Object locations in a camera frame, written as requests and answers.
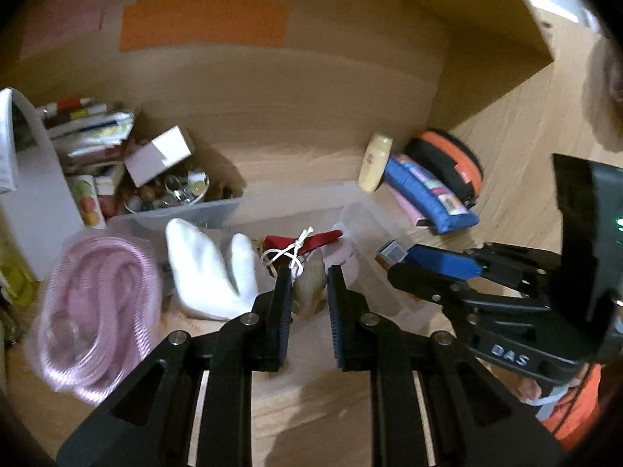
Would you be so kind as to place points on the orange garment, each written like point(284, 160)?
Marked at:
point(577, 413)

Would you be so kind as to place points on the clear plastic storage box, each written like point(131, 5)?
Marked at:
point(272, 204)

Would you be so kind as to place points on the orange sticky note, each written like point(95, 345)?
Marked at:
point(204, 24)

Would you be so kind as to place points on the person's right hand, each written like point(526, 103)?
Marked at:
point(529, 390)

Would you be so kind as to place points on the pink ribbed tube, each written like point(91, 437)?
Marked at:
point(97, 301)

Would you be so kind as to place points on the small grey-beige pouch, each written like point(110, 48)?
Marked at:
point(309, 287)

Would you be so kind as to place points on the stack of booklets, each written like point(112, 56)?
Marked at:
point(92, 131)

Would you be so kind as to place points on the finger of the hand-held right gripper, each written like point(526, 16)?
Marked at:
point(438, 260)
point(418, 282)

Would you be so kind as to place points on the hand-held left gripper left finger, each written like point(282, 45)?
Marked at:
point(283, 321)

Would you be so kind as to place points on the pink sticky note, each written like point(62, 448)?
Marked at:
point(63, 14)

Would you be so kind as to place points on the cream tube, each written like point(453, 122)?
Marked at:
point(375, 160)

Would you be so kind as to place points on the red white pen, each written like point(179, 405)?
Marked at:
point(65, 105)

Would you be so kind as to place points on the small red box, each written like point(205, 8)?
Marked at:
point(112, 197)

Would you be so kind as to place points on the white cloth pouch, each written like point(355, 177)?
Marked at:
point(204, 272)

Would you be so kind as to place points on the yellow-green spray bottle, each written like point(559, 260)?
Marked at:
point(14, 272)

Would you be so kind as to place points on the pink flat case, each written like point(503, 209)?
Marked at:
point(411, 211)

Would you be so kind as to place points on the white paper folder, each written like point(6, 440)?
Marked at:
point(44, 204)

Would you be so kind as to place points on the pale pink pouch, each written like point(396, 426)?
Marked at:
point(343, 255)

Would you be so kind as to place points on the small orange blue box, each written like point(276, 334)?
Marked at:
point(392, 252)

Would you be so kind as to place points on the small white box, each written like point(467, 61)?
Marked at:
point(158, 153)

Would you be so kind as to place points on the bowl of glass beads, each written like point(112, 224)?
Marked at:
point(165, 194)

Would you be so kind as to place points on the fruit-print box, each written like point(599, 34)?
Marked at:
point(87, 202)

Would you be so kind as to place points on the blue pencil case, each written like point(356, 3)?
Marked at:
point(428, 194)

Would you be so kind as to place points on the printed white paper sheet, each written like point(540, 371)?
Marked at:
point(7, 155)

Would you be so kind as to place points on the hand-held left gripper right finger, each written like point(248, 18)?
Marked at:
point(337, 321)

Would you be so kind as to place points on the orange black zip case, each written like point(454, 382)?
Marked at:
point(448, 155)

